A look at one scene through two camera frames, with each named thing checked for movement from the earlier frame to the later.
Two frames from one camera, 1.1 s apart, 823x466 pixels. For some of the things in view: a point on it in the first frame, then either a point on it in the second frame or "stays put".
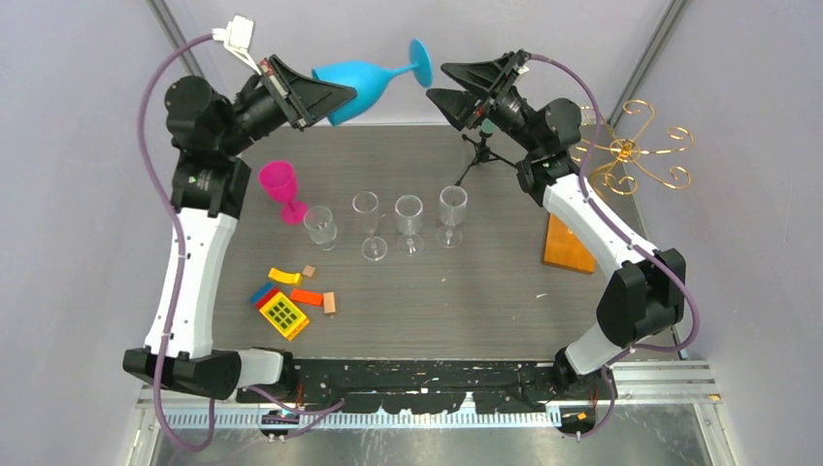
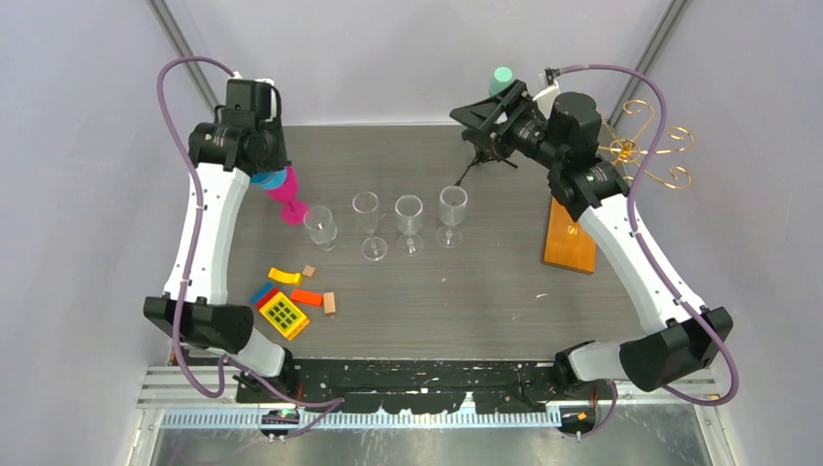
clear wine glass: x=321 y=227 stays put
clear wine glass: x=452 y=210 stays put
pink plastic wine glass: x=280 y=181 stays put
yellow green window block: x=284 y=316 stays put
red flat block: x=258 y=304 stays put
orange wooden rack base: x=563 y=249 stays put
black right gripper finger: x=457 y=105 to x=482 y=143
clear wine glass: x=409 y=216 stays put
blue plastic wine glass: x=371 y=81 to x=269 y=180
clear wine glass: x=374 y=249 stays put
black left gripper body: x=279 y=87 to x=276 y=156
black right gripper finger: x=485 y=77 to x=486 y=115
